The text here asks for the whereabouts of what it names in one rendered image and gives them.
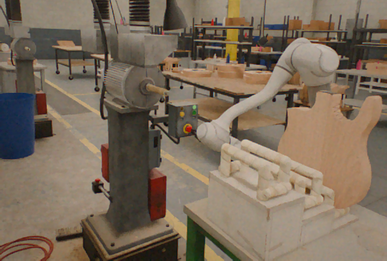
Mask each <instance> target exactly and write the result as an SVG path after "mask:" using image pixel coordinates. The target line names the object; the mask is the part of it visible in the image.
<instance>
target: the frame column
mask: <svg viewBox="0 0 387 261"><path fill-rule="evenodd" d="M105 108H106V111H107V114H108V154H109V194H110V195H111V196H112V202H111V201H110V204H109V209H108V211H107V212H106V215H105V216H106V217H107V219H108V220H109V221H110V223H111V224H112V225H113V226H114V228H115V229H116V230H117V231H118V232H123V231H126V230H130V229H132V228H136V227H139V226H142V225H145V224H148V223H151V222H153V221H151V218H150V214H149V207H148V202H149V114H150V111H144V112H134V113H128V114H121V113H119V112H117V111H115V110H113V109H111V108H109V107H107V106H106V105H105Z"/></svg>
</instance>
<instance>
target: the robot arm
mask: <svg viewBox="0 0 387 261"><path fill-rule="evenodd" d="M338 66H339V56H338V54H337V53H336V52H335V51H334V50H333V49H332V48H330V47H327V46H325V45H321V44H316V43H311V42H310V41H309V40H308V39H306V38H303V37H301V38H297V39H296V40H294V41H293V42H292V43H291V44H290V45H289V46H288V47H287V48H286V50H285V51H284V52H283V54H282V56H281V57H280V58H279V60H278V62H277V64H276V66H275V68H274V70H273V73H272V76H271V77H270V80H269V81H268V83H267V85H266V87H265V88H264V89H263V90H262V91H260V92H259V93H257V94H255V95H253V96H251V97H249V98H247V99H245V100H244V101H242V102H240V103H238V104H236V105H234V106H232V107H231V108H229V109H228V110H226V111H225V112H224V113H223V115H222V116H221V117H220V118H218V119H216V120H212V121H211V122H210V123H209V122H206V123H202V124H200V125H199V127H198V129H197V130H196V129H194V128H192V129H191V133H192V134H194V135H195V138H196V139H197V140H198V141H199V142H202V143H203V144H204V145H205V146H206V147H208V148H209V149H211V150H213V151H216V152H218V153H220V154H221V148H222V146H223V144H226V143H227V144H229V145H231V146H233V147H236V148H238V149H240V148H241V142H240V141H238V140H237V139H236V138H233V137H231V136H229V132H230V131H229V125H230V123H231V121H232V120H233V119H234V118H235V117H237V116H239V115H241V114H243V113H245V112H247V111H249V110H252V109H254V108H256V107H258V106H260V105H262V104H264V103H266V102H267V101H269V100H270V99H271V98H273V97H274V96H275V95H276V94H277V93H278V92H279V91H280V90H281V88H282V87H283V86H284V85H285V84H286V83H287V82H288V81H289V80H290V79H291V78H292V77H293V76H294V75H295V74H296V72H299V74H300V76H301V78H302V80H303V82H304V83H305V85H307V89H308V96H309V101H310V108H312V107H313V106H314V104H315V102H316V94H317V92H318V91H331V86H330V81H331V80H332V78H333V73H334V72H335V71H336V69H337V67H338Z"/></svg>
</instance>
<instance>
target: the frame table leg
mask: <svg viewBox="0 0 387 261"><path fill-rule="evenodd" d="M204 250H205V236H204V235H203V234H201V233H200V232H199V231H198V230H196V229H195V222H194V221H193V220H192V219H191V218H190V217H189V216H187V227H186V261H204Z"/></svg>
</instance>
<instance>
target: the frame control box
mask: <svg viewBox="0 0 387 261"><path fill-rule="evenodd" d="M193 105H195V106H196V109H192V106H193ZM182 106H183V107H184V111H180V107H182ZM193 111H196V112H197V113H196V115H192V112H193ZM181 112H184V116H183V117H181V116H180V114H181ZM197 122H198V104H196V103H192V102H190V101H187V102H181V103H170V104H169V116H168V133H167V132H166V131H165V130H164V129H163V128H162V127H161V126H160V125H159V124H157V123H155V124H153V125H152V127H151V129H155V126H157V127H159V128H160V129H161V130H162V131H163V132H164V133H165V134H166V135H167V136H168V137H169V138H170V139H171V141H173V142H174V143H175V144H179V143H180V138H182V137H188V136H192V135H194V134H192V133H191V132H187V130H186V128H187V126H191V127H192V128H194V129H196V130H197ZM171 136H172V137H174V138H176V139H177V140H178V141H177V142H176V141H175V140H174V139H173V138H172V137H171Z"/></svg>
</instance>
